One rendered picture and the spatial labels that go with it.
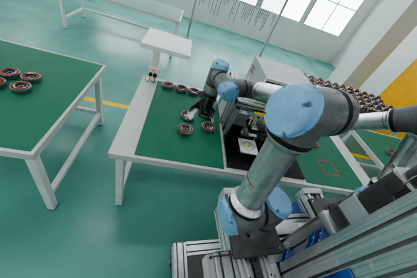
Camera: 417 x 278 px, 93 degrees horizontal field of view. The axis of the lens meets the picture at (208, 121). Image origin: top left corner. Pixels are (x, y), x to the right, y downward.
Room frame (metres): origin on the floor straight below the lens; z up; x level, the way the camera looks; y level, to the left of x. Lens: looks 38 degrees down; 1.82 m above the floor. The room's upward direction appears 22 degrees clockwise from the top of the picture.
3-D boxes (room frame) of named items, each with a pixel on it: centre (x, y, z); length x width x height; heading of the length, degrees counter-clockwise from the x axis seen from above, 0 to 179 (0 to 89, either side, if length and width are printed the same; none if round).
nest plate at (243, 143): (1.21, -0.37, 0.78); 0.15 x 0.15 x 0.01; 16
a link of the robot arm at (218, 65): (0.80, 0.04, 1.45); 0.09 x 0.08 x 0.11; 32
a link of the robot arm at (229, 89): (0.72, -0.03, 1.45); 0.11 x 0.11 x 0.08; 32
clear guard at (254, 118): (1.21, -0.37, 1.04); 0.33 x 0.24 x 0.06; 16
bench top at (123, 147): (1.48, -0.42, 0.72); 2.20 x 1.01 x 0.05; 106
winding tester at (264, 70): (1.55, -0.41, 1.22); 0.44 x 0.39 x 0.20; 106
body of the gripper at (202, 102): (0.79, 0.04, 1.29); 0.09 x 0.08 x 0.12; 24
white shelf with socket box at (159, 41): (1.55, 0.54, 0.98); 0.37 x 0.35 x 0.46; 106
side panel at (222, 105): (1.54, -0.07, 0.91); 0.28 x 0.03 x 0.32; 16
